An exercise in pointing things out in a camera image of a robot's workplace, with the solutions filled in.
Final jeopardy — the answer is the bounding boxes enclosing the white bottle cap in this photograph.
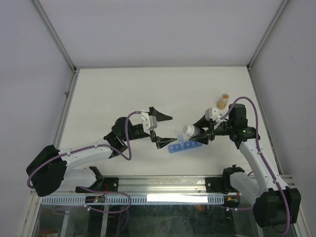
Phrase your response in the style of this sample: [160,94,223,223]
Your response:
[183,125,195,137]

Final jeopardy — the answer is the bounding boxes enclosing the blue weekly pill organizer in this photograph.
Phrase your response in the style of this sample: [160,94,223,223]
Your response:
[168,134,203,154]

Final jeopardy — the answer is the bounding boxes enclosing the white pill bottle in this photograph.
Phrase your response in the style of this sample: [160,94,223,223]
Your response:
[191,126,205,137]

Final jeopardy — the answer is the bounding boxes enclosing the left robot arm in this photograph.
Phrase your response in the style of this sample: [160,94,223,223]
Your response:
[26,107,175,197]

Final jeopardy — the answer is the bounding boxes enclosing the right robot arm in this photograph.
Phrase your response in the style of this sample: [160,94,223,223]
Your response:
[183,104,301,229]

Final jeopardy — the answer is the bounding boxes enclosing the amber glass pill jar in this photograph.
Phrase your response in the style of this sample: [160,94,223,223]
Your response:
[216,93,229,110]

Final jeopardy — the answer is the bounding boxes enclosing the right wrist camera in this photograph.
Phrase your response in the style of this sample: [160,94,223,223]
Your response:
[205,108,223,123]

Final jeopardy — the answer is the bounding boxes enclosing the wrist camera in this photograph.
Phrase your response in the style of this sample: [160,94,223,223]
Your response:
[205,108,223,123]
[140,112,158,131]

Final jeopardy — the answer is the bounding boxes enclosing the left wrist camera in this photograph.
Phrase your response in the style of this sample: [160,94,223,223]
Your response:
[140,112,158,131]

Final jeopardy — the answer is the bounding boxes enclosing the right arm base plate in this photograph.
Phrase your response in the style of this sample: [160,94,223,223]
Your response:
[205,175,251,194]

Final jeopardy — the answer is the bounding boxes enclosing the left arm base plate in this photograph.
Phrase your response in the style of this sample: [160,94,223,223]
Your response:
[88,177,119,193]

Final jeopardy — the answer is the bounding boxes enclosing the slotted grey cable duct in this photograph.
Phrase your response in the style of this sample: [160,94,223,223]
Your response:
[41,194,224,206]

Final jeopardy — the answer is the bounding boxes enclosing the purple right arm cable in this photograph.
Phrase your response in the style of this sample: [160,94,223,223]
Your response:
[217,96,292,235]

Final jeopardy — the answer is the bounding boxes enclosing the aluminium mounting rail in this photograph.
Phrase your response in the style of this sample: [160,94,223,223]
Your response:
[32,175,296,196]

